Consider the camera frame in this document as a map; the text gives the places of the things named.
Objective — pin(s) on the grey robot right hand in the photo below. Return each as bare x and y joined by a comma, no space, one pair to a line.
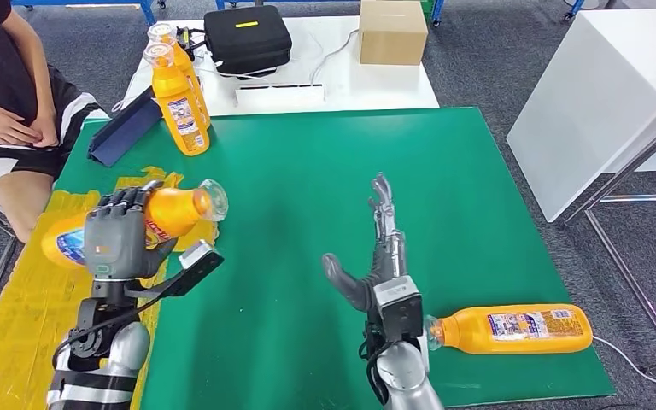
390,254

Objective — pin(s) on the person's left hand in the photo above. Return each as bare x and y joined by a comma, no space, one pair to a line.
46,127

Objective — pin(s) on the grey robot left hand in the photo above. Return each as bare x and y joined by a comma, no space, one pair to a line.
116,243

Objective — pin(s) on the person's right hand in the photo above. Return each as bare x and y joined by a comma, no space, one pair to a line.
11,127

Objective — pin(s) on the orange detergent bottle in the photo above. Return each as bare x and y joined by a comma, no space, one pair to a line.
183,59
169,85
464,331
172,212

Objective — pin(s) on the person's left forearm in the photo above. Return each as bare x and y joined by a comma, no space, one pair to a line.
28,62

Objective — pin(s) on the dark blue tablet case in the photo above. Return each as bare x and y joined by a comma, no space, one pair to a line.
124,133

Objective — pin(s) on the green table mat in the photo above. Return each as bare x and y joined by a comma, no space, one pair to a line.
316,170

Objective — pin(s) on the yellow tape patch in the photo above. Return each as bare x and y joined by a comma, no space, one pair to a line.
17,317

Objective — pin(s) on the blue metal rack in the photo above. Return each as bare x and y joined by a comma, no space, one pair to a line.
574,7
147,8
436,8

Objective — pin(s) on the black handheld controller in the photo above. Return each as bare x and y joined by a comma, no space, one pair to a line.
185,40

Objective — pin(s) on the white low table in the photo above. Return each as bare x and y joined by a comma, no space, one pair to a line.
373,85

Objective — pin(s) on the white power strip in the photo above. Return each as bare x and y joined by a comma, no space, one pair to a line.
278,97

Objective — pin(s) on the black carrying case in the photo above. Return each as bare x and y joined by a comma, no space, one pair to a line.
246,45

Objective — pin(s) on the brown cardboard box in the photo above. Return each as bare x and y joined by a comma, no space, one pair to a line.
391,34

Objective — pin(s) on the white tilted table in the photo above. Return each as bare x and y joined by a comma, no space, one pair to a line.
588,102

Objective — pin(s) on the green crate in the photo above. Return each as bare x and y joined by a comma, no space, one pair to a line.
425,5

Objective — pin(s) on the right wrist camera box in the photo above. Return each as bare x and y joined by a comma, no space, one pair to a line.
398,311

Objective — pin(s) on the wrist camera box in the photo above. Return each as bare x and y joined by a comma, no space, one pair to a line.
198,271
398,311

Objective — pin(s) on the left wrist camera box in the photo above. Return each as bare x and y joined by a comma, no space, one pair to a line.
198,271

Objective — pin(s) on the steel table frame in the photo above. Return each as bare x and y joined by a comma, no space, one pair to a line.
622,170

